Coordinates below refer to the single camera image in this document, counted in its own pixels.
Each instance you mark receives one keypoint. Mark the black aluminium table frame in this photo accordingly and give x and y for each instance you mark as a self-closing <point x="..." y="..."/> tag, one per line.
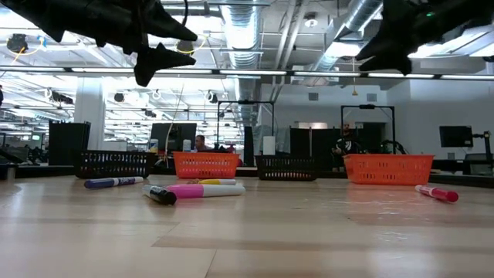
<point x="42" y="171"/>

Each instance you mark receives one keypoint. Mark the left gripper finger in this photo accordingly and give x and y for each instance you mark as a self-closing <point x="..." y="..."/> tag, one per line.
<point x="154" y="62"/>
<point x="166" y="25"/>

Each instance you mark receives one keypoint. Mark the pink white thin marker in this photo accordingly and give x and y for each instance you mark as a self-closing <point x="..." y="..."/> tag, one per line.
<point x="216" y="190"/>

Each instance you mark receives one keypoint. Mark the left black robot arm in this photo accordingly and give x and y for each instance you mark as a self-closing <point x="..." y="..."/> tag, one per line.
<point x="19" y="9"/>

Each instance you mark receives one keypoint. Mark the yellow thin marker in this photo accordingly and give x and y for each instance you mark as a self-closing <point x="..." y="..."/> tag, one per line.
<point x="220" y="181"/>

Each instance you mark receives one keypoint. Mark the grey wall vent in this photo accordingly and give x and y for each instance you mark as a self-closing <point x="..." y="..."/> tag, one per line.
<point x="371" y="97"/>
<point x="313" y="96"/>

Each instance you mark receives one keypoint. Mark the person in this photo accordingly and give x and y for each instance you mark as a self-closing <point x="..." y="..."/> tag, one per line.
<point x="347" y="146"/>
<point x="200" y="143"/>

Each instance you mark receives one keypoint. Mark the black plastic basket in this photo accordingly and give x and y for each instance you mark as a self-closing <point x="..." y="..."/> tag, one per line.
<point x="285" y="167"/>
<point x="112" y="164"/>

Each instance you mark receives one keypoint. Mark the black wall monitor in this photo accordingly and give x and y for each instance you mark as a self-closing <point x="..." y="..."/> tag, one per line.
<point x="455" y="136"/>

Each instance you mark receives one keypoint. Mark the yellow hanging pendant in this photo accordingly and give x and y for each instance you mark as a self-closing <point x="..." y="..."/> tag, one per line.
<point x="354" y="92"/>

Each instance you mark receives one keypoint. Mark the black metal gantry frame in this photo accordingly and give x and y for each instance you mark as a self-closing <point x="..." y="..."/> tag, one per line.
<point x="366" y="106"/>
<point x="247" y="102"/>

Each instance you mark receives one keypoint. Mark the white box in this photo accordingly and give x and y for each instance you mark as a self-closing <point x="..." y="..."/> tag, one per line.
<point x="269" y="144"/>

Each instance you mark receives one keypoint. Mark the black white marker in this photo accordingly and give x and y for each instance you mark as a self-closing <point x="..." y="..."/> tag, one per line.
<point x="162" y="195"/>

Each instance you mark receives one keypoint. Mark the black partition panel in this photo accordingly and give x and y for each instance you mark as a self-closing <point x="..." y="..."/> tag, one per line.
<point x="69" y="143"/>

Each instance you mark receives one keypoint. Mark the orange plastic basket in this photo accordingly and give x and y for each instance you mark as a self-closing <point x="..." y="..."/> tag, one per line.
<point x="386" y="168"/>
<point x="204" y="164"/>

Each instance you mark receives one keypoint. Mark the suspended linear light rail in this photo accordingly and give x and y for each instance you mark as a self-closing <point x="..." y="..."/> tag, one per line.
<point x="328" y="73"/>

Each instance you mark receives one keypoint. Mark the red thin marker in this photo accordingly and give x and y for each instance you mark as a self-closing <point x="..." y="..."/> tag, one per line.
<point x="444" y="194"/>

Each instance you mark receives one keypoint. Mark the wide black partition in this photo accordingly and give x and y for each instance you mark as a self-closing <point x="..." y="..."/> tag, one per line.
<point x="308" y="143"/>

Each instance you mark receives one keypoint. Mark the grey office chair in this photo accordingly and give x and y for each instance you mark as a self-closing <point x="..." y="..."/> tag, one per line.
<point x="476" y="158"/>

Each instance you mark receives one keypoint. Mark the purple thin marker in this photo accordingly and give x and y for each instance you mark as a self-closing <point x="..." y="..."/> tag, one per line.
<point x="100" y="183"/>

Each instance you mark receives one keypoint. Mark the white bottle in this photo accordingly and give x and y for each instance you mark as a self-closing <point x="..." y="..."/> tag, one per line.
<point x="187" y="145"/>

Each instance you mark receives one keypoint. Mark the black ceiling camera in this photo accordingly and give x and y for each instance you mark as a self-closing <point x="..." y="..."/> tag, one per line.
<point x="17" y="42"/>
<point x="185" y="48"/>

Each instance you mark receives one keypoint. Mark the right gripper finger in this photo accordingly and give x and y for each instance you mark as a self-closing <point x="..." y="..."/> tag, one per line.
<point x="380" y="44"/>
<point x="393" y="63"/>

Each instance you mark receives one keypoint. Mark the white bottle colour label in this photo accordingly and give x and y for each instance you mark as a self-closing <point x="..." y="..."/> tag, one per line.
<point x="154" y="146"/>

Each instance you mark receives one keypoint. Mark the black computer monitor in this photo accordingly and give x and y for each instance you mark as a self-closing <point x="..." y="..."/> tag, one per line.
<point x="181" y="133"/>

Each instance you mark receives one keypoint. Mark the white square column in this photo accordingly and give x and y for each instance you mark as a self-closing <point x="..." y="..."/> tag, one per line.
<point x="88" y="116"/>

